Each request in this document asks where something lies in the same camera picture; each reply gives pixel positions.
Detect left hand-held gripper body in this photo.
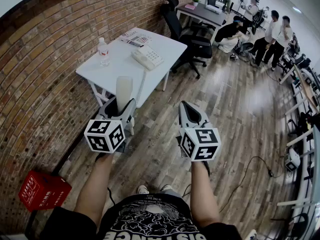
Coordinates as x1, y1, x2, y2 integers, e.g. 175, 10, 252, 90
84, 115, 133, 161

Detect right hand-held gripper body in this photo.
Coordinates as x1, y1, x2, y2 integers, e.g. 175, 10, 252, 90
176, 127, 222, 177

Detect person's left forearm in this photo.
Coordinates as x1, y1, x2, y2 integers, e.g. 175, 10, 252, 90
74, 152, 115, 221

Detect person's right forearm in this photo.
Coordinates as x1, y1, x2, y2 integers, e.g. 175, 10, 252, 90
189, 160, 221, 229

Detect white square table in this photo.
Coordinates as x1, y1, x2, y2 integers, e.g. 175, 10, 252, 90
75, 27, 188, 136

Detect grey trousers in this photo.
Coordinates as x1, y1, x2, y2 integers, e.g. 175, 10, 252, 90
157, 188, 184, 199

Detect white telephone base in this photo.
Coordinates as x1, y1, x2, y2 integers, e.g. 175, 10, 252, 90
131, 44, 165, 72

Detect clear plastic water bottle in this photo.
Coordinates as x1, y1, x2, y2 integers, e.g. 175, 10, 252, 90
96, 37, 111, 67

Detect person's left shoe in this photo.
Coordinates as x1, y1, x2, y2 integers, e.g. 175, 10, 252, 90
136, 184, 150, 195

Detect black office chair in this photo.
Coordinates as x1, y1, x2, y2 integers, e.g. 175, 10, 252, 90
159, 0, 213, 80

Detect large flag print book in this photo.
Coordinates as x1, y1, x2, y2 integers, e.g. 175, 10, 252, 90
119, 30, 154, 45

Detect red box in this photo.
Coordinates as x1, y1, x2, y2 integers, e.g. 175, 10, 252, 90
18, 170, 73, 213

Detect black printed t-shirt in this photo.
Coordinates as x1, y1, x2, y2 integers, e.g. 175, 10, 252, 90
39, 192, 243, 240

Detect idle white gripper device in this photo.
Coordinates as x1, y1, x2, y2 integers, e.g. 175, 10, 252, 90
284, 147, 301, 172

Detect grey top desk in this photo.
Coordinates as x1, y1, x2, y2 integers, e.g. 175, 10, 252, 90
176, 2, 227, 45

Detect white box device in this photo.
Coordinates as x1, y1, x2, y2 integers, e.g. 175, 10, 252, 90
205, 4, 224, 15

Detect standing fan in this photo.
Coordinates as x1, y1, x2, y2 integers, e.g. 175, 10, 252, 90
237, 0, 249, 17

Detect black floor cable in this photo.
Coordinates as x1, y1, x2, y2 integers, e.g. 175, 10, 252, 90
219, 155, 281, 213

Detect row of white frame desks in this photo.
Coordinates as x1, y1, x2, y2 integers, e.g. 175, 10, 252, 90
276, 58, 320, 240

